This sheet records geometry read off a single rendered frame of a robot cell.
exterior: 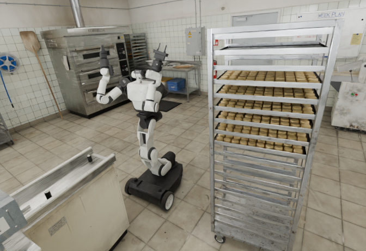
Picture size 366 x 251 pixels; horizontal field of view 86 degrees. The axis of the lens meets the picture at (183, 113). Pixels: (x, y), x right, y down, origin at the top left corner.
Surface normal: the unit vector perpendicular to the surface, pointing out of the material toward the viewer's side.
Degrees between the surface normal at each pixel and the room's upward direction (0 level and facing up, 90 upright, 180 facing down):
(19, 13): 90
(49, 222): 90
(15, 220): 90
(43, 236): 90
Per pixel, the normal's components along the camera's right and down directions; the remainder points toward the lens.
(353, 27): -0.56, 0.36
